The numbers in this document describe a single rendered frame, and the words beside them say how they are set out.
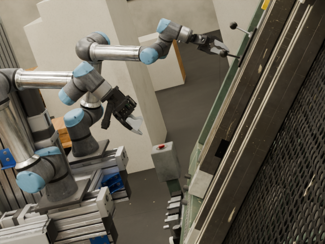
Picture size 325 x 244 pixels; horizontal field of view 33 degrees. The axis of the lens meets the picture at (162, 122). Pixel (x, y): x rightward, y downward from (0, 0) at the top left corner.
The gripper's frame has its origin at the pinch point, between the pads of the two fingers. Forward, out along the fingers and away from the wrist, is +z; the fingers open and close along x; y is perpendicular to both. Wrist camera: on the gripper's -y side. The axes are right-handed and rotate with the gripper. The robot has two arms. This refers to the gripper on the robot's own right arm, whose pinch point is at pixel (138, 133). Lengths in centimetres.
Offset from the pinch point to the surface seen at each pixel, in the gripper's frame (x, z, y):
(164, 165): 73, 37, -31
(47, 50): 444, -67, -179
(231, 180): -49, 21, 30
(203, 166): 17.4, 33.4, 3.5
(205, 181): 17.2, 39.4, -0.5
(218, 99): 79, 30, 16
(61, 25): 272, -66, -85
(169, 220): 26, 46, -30
